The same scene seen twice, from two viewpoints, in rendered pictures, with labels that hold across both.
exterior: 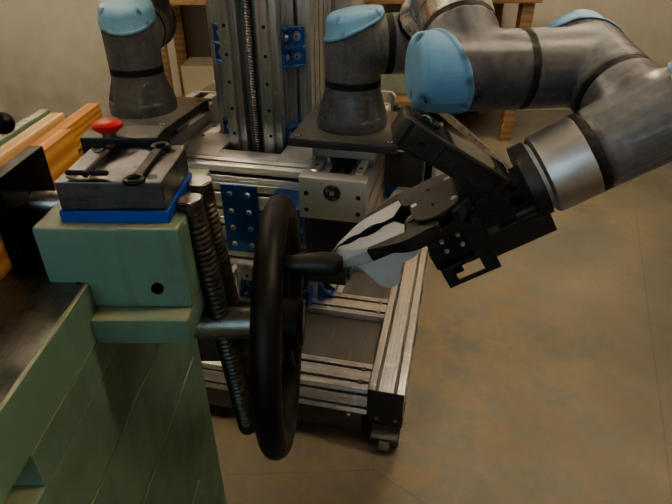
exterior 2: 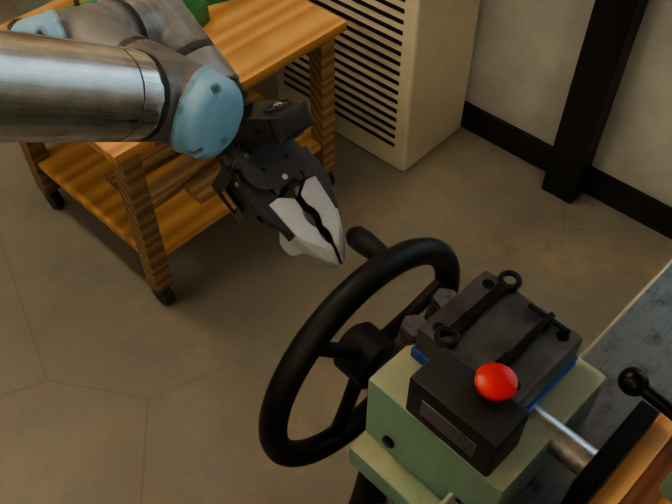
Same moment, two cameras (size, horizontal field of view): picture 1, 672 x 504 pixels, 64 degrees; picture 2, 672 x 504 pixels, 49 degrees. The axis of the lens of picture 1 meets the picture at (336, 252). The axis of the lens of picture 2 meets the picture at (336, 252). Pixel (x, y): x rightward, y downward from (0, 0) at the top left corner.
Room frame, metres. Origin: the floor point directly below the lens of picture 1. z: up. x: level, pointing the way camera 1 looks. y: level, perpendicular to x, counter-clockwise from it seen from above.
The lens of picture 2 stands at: (0.80, 0.35, 1.48)
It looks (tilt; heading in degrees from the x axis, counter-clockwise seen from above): 49 degrees down; 225
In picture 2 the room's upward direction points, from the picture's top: straight up
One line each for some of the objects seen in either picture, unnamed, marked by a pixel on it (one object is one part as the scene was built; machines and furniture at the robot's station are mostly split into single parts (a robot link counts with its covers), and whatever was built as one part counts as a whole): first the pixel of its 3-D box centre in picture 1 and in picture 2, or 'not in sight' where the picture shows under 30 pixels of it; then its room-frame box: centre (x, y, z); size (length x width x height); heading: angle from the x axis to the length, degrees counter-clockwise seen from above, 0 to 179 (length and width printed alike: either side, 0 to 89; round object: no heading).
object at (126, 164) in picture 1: (128, 166); (486, 360); (0.50, 0.21, 0.99); 0.13 x 0.11 x 0.06; 179
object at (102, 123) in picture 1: (107, 125); (495, 381); (0.52, 0.23, 1.02); 0.03 x 0.03 x 0.01
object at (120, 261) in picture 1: (138, 232); (480, 405); (0.49, 0.21, 0.91); 0.15 x 0.14 x 0.09; 179
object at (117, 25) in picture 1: (131, 32); not in sight; (1.25, 0.45, 0.98); 0.13 x 0.12 x 0.14; 2
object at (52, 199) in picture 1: (56, 202); (566, 446); (0.49, 0.29, 0.95); 0.09 x 0.07 x 0.09; 179
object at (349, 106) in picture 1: (352, 100); not in sight; (1.13, -0.03, 0.87); 0.15 x 0.15 x 0.10
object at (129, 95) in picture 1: (140, 87); not in sight; (1.24, 0.45, 0.87); 0.15 x 0.15 x 0.10
